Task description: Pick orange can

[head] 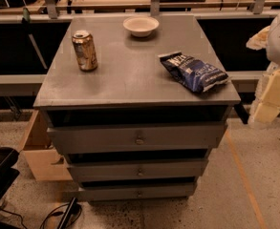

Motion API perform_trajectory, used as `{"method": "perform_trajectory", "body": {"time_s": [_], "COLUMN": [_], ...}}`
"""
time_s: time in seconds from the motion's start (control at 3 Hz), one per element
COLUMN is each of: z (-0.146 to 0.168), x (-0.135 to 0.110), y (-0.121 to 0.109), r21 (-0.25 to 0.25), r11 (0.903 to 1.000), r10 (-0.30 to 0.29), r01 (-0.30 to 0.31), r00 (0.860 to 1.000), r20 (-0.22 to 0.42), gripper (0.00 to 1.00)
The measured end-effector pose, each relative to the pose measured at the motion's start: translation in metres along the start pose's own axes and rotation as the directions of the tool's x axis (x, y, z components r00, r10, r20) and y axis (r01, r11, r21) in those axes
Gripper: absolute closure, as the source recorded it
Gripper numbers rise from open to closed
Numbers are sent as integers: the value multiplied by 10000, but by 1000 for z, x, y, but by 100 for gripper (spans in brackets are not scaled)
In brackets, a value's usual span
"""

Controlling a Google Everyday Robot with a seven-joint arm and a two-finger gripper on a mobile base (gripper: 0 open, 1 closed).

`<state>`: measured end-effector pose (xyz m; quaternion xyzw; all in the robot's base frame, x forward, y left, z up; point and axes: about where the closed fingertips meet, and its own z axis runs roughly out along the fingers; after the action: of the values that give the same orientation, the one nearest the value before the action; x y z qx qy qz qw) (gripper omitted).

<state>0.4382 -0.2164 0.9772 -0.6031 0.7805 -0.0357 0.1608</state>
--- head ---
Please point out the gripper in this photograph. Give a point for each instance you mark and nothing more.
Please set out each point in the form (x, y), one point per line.
(265, 107)

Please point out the orange soda can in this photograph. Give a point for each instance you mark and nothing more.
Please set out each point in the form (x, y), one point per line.
(85, 51)

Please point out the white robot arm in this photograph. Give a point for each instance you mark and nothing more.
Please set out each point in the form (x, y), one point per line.
(273, 55)

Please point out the blue chip bag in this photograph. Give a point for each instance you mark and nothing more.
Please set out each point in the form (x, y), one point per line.
(194, 74)

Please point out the white bowl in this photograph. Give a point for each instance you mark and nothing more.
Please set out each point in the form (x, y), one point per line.
(140, 26)

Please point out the top grey drawer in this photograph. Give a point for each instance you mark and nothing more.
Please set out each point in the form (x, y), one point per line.
(81, 140)

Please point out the grey drawer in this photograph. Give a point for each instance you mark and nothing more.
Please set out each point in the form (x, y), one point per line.
(81, 140)
(91, 172)
(169, 190)

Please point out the grey drawer cabinet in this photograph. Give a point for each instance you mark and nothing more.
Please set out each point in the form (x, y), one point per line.
(130, 87)

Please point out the middle grey drawer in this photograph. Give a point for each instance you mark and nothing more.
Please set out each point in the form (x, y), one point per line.
(91, 172)

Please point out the bottom grey drawer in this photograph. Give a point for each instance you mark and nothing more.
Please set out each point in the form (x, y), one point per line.
(169, 190)

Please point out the wooden box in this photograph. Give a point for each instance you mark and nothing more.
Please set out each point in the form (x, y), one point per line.
(42, 157)

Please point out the black device on floor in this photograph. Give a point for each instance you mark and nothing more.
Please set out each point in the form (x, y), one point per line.
(72, 209)

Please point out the grey shelf rail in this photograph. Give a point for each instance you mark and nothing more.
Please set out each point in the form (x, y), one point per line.
(20, 84)

